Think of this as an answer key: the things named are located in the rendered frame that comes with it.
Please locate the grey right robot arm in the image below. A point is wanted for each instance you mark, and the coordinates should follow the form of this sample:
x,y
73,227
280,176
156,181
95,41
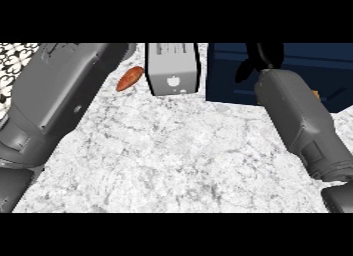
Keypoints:
x,y
298,113

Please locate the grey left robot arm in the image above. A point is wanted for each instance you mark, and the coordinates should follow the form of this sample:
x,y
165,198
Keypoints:
x,y
55,90

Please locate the dark blue open drawer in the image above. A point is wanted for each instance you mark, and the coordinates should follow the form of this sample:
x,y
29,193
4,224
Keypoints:
x,y
312,63

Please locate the grey boxy appliance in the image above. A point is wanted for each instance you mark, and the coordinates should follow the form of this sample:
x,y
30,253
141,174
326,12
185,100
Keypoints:
x,y
174,68

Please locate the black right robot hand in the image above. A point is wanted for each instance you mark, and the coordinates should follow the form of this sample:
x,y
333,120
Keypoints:
x,y
262,56

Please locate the orange sweet potato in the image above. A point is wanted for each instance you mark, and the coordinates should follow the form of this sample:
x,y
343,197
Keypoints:
x,y
129,78

